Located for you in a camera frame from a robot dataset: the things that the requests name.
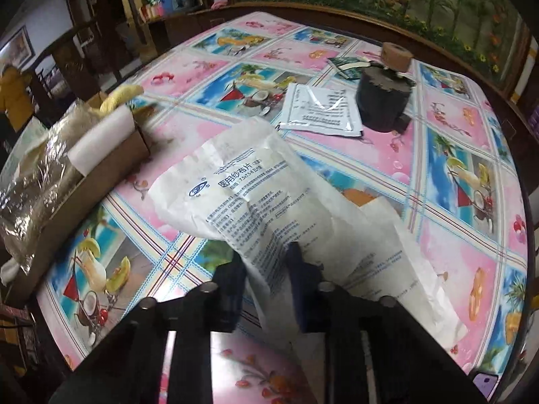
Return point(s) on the pink cloth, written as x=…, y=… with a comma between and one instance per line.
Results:
x=219, y=3

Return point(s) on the framed flower mural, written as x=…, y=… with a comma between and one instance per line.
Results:
x=421, y=0

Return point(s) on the clear plastic bag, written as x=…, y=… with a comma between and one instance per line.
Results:
x=38, y=176

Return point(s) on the white foam sheet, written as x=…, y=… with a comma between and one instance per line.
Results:
x=101, y=143

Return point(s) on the white paper gauze packet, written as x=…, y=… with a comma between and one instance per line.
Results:
x=252, y=189

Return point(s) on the dark round table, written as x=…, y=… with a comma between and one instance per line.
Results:
x=511, y=126

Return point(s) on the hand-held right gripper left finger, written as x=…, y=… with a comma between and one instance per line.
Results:
x=229, y=303

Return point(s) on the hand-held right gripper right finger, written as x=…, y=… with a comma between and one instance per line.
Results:
x=295, y=286

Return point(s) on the yellow towel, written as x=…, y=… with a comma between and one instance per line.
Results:
x=122, y=94

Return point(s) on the yellow jacket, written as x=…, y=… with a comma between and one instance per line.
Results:
x=14, y=92

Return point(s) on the cardboard box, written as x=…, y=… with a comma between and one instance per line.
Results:
x=105, y=172

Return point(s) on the pink printed tablecloth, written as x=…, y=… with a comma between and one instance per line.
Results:
x=442, y=240

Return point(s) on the silver white packet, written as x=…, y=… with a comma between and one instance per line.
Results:
x=320, y=109

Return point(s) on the brown tape roll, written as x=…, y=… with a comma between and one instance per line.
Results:
x=396, y=57

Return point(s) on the framed wall picture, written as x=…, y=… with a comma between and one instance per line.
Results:
x=19, y=46

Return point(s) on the wooden chair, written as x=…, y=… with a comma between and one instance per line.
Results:
x=71, y=63

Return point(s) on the green packet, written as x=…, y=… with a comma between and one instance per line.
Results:
x=341, y=64

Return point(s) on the black roll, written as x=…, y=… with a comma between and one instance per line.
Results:
x=379, y=96

